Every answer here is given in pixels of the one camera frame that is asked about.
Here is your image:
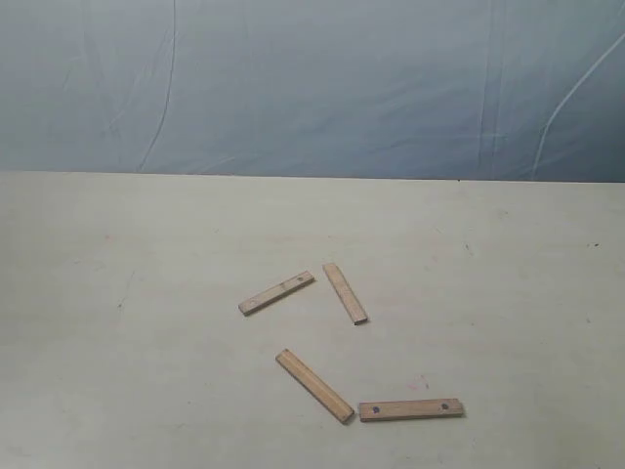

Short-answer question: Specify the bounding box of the plain wooden stick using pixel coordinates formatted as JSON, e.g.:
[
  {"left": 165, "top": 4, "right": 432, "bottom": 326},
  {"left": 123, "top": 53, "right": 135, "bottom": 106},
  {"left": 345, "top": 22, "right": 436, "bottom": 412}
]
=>
[{"left": 322, "top": 263, "right": 369, "bottom": 325}]

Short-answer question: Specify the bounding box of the light wooden plank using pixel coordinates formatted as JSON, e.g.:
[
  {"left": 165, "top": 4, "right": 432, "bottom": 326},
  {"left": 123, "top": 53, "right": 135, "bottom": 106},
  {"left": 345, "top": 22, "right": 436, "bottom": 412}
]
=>
[{"left": 275, "top": 349, "right": 355, "bottom": 425}]

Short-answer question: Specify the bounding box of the wooden stick with two holes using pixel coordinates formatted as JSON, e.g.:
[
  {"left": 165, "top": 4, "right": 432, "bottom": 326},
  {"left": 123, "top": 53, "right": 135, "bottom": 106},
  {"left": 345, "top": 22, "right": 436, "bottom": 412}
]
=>
[{"left": 358, "top": 399, "right": 465, "bottom": 422}]

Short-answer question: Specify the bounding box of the wood block with two holes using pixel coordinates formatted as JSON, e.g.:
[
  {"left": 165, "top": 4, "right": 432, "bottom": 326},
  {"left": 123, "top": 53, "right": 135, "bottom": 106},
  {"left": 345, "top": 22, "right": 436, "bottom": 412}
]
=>
[{"left": 238, "top": 271, "right": 315, "bottom": 317}]

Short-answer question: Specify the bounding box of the blue-grey backdrop cloth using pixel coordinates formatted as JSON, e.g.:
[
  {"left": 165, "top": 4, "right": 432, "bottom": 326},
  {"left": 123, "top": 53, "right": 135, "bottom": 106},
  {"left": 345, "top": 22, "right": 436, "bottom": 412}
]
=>
[{"left": 1, "top": 1, "right": 624, "bottom": 182}]

